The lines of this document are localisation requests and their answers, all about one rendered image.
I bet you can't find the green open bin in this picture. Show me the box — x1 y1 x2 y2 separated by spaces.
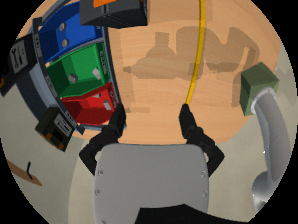
46 42 111 98

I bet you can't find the yellow bar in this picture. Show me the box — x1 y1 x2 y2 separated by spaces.
185 0 205 105

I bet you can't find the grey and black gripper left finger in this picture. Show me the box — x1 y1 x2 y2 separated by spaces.
79 103 126 176

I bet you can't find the grey metal shelf rack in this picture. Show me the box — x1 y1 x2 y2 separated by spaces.
16 0 122 135

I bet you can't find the blue open bin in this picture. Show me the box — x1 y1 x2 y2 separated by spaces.
39 1 103 64

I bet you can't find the red bin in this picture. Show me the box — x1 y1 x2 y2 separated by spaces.
61 82 118 125

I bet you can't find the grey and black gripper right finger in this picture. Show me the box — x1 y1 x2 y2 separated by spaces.
179 104 225 177

